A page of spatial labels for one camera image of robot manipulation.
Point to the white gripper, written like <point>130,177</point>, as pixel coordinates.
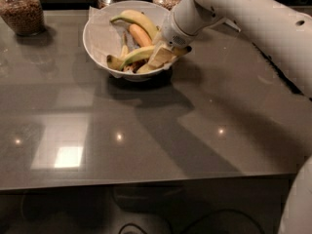
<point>171,33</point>

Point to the long yellow banana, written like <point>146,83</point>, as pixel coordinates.
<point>138,57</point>

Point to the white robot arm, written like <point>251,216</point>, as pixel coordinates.
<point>281,33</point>

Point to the lower right yellow banana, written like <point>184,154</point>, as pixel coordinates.
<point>151,65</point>

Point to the orange ripe banana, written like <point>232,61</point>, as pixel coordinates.
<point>140,36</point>

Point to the top yellow-green banana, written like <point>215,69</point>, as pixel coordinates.
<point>137,17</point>

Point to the small left banana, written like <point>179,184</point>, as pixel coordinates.
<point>115,62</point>

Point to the white bowl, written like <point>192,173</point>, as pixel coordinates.
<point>155,13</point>

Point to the white paper liner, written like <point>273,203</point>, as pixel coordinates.
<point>105,37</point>

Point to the white folded card stand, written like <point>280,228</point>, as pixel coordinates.
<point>232,24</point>

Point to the black rubber mat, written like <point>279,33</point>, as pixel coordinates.
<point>286,81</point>

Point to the left glass jar with grains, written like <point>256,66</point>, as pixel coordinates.
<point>24,17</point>

